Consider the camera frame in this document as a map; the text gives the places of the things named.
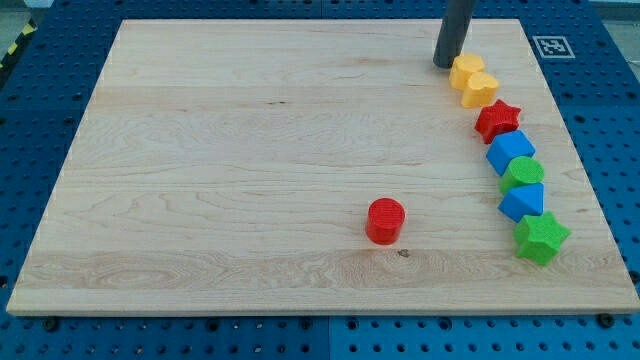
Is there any yellow hexagon block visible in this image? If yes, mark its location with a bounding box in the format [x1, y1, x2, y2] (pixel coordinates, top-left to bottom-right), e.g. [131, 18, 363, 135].
[449, 53, 485, 90]

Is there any red cylinder block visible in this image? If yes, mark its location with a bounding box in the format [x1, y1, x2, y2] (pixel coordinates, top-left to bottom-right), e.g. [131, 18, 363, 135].
[365, 198, 406, 245]

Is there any light wooden board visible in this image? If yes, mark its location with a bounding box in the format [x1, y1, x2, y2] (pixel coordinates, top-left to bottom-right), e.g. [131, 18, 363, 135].
[7, 19, 639, 317]

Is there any blue cube block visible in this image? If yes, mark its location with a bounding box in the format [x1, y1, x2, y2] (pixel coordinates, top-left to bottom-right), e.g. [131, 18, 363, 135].
[486, 130, 536, 176]

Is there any yellow heart block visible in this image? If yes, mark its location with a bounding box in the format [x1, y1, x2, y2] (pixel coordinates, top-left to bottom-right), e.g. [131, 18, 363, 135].
[460, 72, 500, 108]

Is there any red star block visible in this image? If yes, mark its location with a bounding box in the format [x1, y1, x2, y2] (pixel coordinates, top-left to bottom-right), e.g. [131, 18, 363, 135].
[474, 99, 521, 144]

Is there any green cylinder block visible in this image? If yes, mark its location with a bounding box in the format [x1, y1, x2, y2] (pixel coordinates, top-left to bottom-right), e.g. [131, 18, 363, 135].
[499, 156, 545, 195]

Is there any blue triangle block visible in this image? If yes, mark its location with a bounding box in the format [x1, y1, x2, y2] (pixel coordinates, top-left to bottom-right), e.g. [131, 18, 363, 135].
[498, 183, 545, 222]

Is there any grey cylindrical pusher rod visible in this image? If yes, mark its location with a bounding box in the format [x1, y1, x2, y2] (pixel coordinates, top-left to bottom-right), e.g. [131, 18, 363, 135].
[433, 0, 477, 69]

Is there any green star block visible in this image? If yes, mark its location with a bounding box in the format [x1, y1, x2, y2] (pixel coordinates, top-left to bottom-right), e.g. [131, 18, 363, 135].
[513, 211, 571, 266]

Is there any white fiducial marker tag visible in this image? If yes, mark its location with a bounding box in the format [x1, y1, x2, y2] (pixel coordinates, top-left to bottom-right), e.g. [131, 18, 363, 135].
[532, 35, 575, 59]

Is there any black bolt front left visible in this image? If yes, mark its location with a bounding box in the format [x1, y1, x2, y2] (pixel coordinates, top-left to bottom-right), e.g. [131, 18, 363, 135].
[42, 317, 59, 332]

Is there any black bolt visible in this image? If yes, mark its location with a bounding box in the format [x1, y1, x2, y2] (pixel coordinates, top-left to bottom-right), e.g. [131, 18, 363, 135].
[596, 313, 616, 329]
[42, 317, 59, 332]

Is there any black bolt front right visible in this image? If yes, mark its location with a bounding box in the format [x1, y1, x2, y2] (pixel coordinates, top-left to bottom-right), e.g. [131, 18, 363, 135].
[596, 313, 616, 329]

